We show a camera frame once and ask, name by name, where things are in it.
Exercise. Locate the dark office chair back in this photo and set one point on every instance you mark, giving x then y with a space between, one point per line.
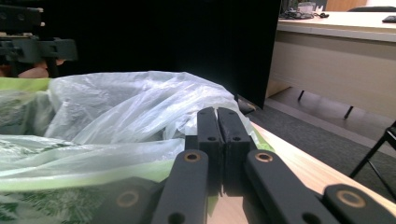
373 9

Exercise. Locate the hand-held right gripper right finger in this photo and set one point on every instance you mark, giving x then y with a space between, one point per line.
235 133

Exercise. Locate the black folding chair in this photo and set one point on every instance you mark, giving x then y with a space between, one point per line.
391 132

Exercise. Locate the green printed plastic garbage bag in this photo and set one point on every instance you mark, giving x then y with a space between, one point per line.
124 102

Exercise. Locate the beige desk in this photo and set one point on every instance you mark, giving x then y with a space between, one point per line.
327 68

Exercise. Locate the black keyboard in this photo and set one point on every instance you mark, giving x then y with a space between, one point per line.
389 19

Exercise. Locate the brown wooden panel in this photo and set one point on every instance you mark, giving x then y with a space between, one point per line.
345 4

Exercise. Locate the black stand base yellow tape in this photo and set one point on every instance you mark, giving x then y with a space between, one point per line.
246 105

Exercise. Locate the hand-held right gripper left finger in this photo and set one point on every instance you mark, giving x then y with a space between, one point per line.
211 130

